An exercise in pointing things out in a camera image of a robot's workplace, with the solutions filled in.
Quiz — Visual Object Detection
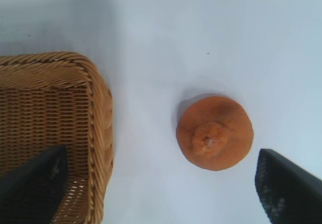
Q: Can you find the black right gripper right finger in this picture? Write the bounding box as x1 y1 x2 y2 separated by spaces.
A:
254 148 322 224

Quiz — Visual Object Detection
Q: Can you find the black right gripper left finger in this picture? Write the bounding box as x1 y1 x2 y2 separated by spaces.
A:
0 145 68 224

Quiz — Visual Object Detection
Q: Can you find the brown woven wicker basket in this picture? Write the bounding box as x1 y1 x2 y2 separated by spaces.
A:
0 51 114 224

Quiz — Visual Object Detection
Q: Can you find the orange citrus fruit with knob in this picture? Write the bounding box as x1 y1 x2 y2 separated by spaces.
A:
176 96 254 171

